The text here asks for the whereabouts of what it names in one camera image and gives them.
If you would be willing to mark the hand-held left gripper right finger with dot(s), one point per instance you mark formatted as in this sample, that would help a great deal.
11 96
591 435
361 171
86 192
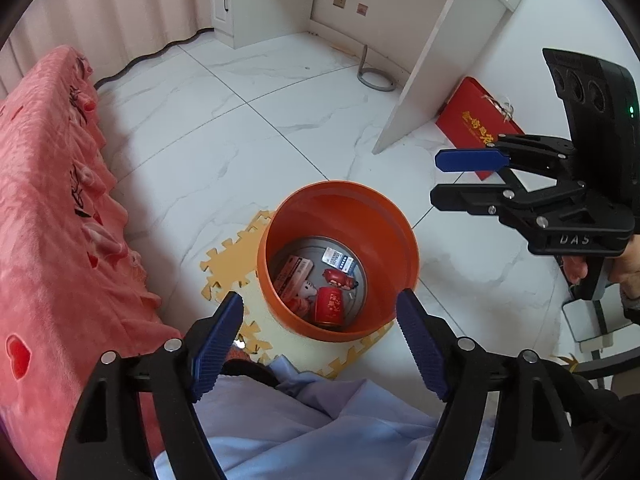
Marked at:
422 345

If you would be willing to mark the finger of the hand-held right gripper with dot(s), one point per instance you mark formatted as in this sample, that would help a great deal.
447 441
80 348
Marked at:
470 159
465 197

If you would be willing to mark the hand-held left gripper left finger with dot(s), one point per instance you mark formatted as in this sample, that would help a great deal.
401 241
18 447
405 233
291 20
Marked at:
215 350

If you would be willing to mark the red paper cup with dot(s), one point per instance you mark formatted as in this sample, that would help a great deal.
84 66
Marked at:
330 307

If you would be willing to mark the white red small toy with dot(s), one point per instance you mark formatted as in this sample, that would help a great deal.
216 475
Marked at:
306 292

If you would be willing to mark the red brown plush toy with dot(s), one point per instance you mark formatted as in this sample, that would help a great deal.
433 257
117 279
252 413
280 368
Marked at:
337 278

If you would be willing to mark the white pink medicine box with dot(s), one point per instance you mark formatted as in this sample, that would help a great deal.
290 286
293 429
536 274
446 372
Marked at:
294 275

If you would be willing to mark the blue white medicine box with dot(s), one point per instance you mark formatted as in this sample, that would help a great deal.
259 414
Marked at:
338 260

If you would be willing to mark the orange plastic bin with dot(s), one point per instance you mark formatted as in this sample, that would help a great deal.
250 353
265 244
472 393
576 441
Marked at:
340 205

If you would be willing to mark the person's right forearm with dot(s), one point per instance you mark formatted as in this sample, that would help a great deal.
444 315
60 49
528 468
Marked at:
631 305

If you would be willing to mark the person's right hand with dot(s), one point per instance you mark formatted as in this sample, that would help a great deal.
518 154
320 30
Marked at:
625 267

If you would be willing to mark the red gift bag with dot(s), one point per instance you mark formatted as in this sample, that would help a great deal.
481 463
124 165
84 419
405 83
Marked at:
470 115

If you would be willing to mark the yellow foam puzzle mat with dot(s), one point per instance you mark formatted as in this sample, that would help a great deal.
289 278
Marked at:
225 270

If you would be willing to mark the light blue clothing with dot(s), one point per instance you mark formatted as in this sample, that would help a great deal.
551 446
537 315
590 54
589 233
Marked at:
310 435

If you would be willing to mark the white desk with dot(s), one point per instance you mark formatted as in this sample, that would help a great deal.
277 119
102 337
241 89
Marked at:
440 35

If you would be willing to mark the white framed flat panel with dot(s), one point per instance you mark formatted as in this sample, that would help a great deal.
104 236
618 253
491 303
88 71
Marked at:
585 322

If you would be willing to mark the pink heart printed blanket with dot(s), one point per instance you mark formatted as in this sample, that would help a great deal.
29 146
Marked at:
50 210

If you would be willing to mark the pink pleated curtain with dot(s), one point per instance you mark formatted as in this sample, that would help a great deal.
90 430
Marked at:
100 10

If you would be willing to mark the pink wall socket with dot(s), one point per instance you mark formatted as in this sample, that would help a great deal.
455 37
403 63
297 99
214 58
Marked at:
362 9

